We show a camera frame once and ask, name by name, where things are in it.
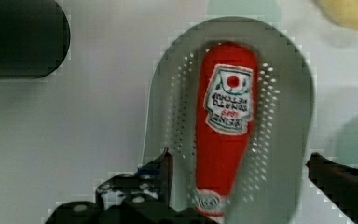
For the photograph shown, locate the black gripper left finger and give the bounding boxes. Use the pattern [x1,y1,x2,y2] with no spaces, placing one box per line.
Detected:
[45,148,217,224]

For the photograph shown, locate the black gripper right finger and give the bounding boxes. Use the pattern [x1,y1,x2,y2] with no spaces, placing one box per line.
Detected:
[306,153,358,224]

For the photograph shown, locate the red plush ketchup bottle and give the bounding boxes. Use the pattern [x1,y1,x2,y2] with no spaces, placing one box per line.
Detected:
[194,42,258,224]

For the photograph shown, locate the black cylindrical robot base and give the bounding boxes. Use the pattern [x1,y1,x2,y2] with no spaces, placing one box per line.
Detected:
[0,0,71,79]

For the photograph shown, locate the green perforated strainer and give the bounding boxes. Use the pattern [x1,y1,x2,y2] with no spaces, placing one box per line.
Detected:
[142,17,313,224]

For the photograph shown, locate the peeled plush banana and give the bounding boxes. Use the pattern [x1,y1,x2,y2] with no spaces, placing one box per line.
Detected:
[316,0,358,31]

